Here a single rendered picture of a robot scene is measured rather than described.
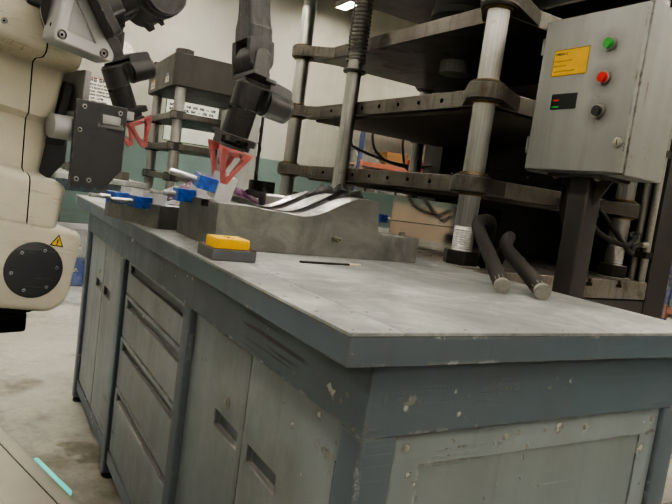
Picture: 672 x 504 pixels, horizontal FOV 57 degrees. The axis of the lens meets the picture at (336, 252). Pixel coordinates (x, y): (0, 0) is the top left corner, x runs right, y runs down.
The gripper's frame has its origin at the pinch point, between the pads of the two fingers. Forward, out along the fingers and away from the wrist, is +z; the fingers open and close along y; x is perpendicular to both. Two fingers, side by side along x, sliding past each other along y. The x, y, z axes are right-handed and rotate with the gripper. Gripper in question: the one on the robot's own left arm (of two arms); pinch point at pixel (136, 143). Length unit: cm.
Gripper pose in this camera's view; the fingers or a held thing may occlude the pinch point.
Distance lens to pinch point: 168.3
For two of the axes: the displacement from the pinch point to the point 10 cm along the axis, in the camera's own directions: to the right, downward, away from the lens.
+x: -6.6, 4.1, -6.3
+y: -7.3, -1.7, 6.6
